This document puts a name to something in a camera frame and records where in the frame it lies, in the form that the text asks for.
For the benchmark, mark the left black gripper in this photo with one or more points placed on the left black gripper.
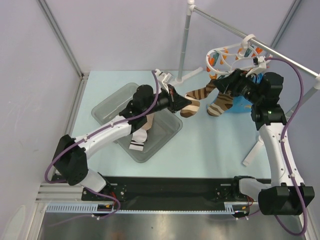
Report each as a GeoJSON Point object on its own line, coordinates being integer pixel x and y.
{"type": "Point", "coordinates": [176, 101]}

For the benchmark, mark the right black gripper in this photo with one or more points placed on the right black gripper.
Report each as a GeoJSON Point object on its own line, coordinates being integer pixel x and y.
{"type": "Point", "coordinates": [231, 81]}

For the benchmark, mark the brown striped sock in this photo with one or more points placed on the brown striped sock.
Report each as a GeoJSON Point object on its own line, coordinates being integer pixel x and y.
{"type": "Point", "coordinates": [195, 96]}
{"type": "Point", "coordinates": [221, 104]}

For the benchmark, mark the white black striped sock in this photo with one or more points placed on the white black striped sock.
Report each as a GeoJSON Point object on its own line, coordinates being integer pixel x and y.
{"type": "Point", "coordinates": [137, 146]}

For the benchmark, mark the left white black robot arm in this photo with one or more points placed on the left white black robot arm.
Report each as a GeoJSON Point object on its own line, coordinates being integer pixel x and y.
{"type": "Point", "coordinates": [72, 153]}

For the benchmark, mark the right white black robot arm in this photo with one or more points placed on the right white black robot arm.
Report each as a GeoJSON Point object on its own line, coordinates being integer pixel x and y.
{"type": "Point", "coordinates": [288, 195]}

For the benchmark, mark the white round clip hanger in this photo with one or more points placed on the white round clip hanger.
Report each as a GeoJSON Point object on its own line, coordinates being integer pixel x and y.
{"type": "Point", "coordinates": [232, 57]}

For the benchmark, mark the blue cartoon print sock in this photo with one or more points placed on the blue cartoon print sock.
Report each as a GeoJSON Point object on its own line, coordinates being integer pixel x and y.
{"type": "Point", "coordinates": [240, 104]}

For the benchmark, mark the clear grey plastic bin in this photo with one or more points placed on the clear grey plastic bin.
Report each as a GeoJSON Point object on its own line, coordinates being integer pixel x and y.
{"type": "Point", "coordinates": [144, 143]}

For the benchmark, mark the orange clothes clip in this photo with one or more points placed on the orange clothes clip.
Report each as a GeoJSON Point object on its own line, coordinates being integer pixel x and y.
{"type": "Point", "coordinates": [212, 59]}

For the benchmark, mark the white metal drying rack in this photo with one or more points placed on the white metal drying rack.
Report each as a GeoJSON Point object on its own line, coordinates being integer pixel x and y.
{"type": "Point", "coordinates": [192, 8]}

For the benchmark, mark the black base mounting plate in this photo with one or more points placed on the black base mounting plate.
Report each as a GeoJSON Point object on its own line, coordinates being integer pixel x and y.
{"type": "Point", "coordinates": [175, 194]}

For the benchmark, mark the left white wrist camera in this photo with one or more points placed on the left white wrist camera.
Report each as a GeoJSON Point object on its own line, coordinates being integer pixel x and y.
{"type": "Point", "coordinates": [163, 78]}

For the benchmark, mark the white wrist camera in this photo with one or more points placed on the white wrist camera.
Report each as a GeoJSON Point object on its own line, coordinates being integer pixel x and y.
{"type": "Point", "coordinates": [259, 65]}
{"type": "Point", "coordinates": [163, 78]}

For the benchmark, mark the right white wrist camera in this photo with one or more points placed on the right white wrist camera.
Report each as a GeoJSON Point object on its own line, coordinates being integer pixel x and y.
{"type": "Point", "coordinates": [259, 65]}

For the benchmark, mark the white slotted cable duct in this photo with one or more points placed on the white slotted cable duct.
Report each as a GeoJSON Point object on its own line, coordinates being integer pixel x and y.
{"type": "Point", "coordinates": [87, 208]}

